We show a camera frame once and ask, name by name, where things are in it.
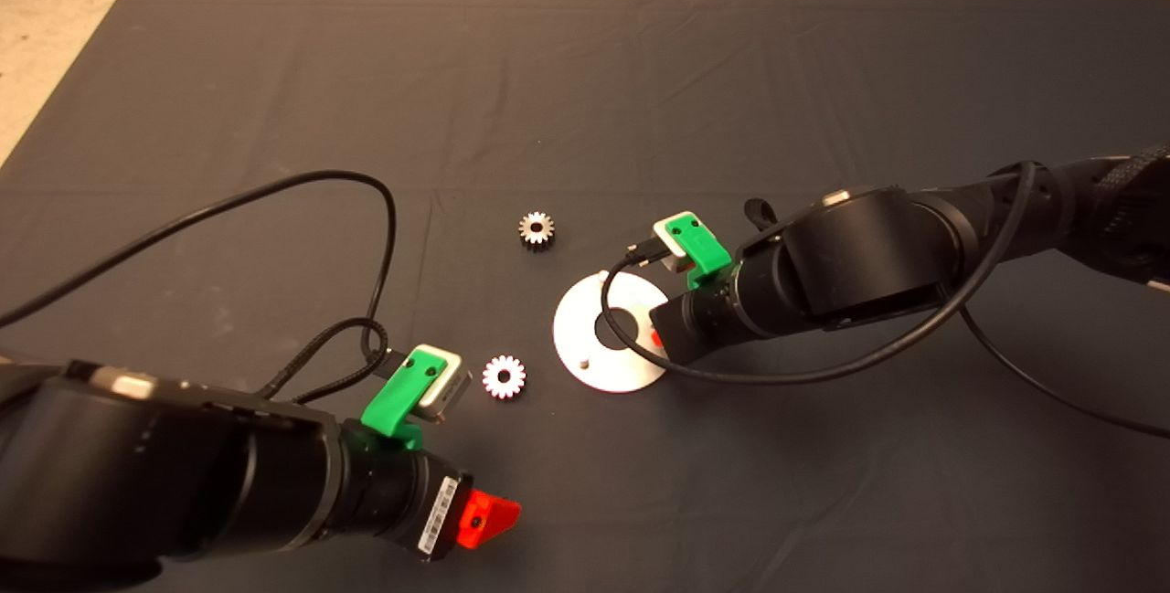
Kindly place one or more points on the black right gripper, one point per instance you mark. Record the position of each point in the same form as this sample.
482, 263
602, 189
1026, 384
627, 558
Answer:
708, 319

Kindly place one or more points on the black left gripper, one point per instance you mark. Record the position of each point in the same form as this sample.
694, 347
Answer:
395, 497

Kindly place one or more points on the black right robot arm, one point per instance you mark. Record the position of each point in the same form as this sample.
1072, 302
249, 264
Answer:
868, 255

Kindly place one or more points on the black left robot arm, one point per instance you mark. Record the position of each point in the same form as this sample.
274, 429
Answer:
137, 483

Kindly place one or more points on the round metal carrier plate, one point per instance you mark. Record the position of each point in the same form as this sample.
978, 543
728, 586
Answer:
576, 337

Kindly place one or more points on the steel planetary gear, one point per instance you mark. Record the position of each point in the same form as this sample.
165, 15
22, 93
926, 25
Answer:
515, 377
526, 232

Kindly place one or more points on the dark grey table cloth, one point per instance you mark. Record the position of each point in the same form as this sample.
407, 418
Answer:
640, 72

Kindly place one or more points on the silver right camera box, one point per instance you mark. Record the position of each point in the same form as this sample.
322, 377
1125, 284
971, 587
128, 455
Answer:
667, 244

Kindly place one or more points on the silver camera box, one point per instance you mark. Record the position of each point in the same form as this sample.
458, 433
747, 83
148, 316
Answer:
667, 244
452, 387

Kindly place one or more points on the green right camera mount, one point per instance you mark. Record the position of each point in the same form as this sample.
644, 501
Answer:
702, 250

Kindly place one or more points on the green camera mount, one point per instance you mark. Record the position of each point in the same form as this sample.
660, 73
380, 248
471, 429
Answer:
395, 399
702, 250

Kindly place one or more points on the silver left camera box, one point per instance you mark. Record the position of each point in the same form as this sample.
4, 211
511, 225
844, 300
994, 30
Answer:
452, 387

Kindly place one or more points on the green left camera mount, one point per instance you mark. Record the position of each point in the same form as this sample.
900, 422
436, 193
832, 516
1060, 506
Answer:
395, 399

